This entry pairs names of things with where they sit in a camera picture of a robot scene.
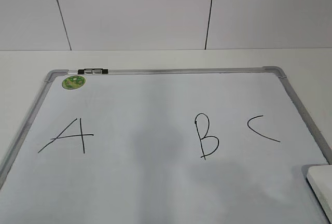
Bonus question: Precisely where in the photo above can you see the white board eraser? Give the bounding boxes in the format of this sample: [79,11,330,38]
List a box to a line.
[307,165,332,223]

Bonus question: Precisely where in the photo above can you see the black and silver marker clip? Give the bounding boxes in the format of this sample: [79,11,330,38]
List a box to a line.
[77,68,108,75]

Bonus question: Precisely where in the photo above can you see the round green magnet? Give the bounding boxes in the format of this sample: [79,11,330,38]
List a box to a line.
[62,75,86,90]

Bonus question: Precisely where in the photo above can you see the white board with grey frame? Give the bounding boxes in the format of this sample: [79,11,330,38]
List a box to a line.
[1,67,331,223]

